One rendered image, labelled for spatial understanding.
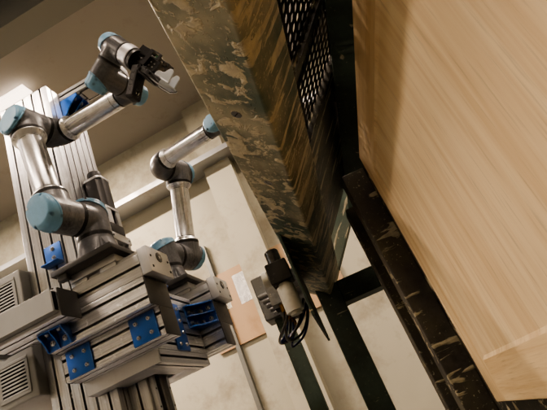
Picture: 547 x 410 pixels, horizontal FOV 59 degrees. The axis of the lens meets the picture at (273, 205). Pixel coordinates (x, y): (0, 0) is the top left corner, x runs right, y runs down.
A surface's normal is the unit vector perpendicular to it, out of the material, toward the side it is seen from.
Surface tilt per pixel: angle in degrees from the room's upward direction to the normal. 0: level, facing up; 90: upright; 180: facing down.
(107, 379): 90
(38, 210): 97
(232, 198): 90
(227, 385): 90
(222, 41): 141
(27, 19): 180
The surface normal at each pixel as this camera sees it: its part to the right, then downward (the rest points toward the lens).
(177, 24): -0.29, 0.90
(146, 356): -0.31, -0.32
